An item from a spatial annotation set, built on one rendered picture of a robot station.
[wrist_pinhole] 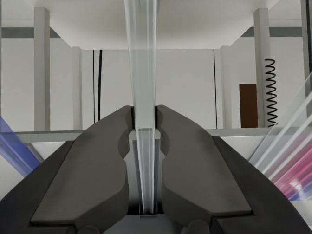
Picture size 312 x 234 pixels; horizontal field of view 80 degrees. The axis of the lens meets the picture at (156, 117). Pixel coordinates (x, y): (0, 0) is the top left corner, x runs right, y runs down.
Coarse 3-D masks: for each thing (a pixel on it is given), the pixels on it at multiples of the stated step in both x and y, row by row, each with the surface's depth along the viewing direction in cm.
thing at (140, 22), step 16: (128, 0) 8; (144, 0) 8; (128, 16) 8; (144, 16) 8; (128, 32) 9; (144, 32) 9; (128, 48) 9; (144, 48) 9; (144, 64) 10; (144, 80) 11; (144, 96) 11; (144, 112) 12; (144, 128) 13; (144, 144) 15; (144, 160) 17; (144, 176) 19; (144, 192) 21; (144, 208) 25
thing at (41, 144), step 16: (240, 128) 17; (256, 128) 17; (32, 144) 16; (48, 144) 16; (240, 144) 18; (256, 144) 18; (0, 160) 18; (128, 160) 19; (160, 160) 19; (0, 176) 20; (16, 176) 20; (128, 176) 21; (160, 176) 21; (0, 192) 22; (160, 192) 25; (128, 208) 28; (160, 208) 29; (304, 208) 33
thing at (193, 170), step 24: (168, 120) 10; (192, 120) 10; (168, 144) 9; (192, 144) 8; (168, 168) 7; (192, 168) 7; (216, 168) 7; (168, 192) 6; (192, 192) 6; (216, 192) 6; (240, 192) 6; (168, 216) 7; (192, 216) 6; (216, 216) 6
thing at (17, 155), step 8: (0, 120) 13; (0, 128) 13; (8, 128) 14; (0, 136) 13; (8, 136) 14; (16, 136) 15; (0, 144) 14; (8, 144) 14; (16, 144) 15; (0, 152) 15; (8, 152) 15; (16, 152) 15; (24, 152) 16; (8, 160) 16; (16, 160) 16; (24, 160) 16; (32, 160) 17; (16, 168) 17; (24, 168) 17; (32, 168) 17; (24, 176) 18
